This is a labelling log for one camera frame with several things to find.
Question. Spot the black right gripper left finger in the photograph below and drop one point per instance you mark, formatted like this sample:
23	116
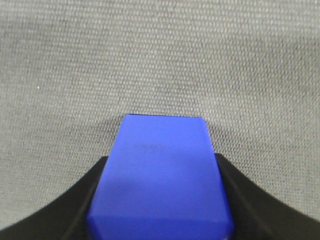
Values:
65	217

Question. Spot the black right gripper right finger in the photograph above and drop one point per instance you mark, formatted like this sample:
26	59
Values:
257	215

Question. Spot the blue plastic block part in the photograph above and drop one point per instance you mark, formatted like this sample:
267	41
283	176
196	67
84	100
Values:
161	181

